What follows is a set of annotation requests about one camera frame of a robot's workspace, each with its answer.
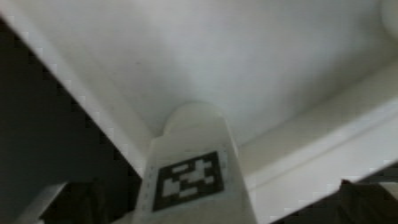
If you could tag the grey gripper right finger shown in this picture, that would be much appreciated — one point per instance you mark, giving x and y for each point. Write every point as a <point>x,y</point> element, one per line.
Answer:
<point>361,205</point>

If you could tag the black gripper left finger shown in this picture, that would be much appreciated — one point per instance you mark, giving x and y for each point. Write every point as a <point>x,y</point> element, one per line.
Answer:
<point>70,203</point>

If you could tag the white table leg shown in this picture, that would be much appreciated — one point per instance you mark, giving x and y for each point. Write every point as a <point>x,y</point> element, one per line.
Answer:
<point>192,190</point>

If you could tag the white square tabletop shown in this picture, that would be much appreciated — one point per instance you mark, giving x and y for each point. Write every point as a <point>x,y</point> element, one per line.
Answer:
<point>281,59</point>

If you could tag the white L-shaped obstacle fence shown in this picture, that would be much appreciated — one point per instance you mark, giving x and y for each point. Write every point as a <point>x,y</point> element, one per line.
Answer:
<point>331,160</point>

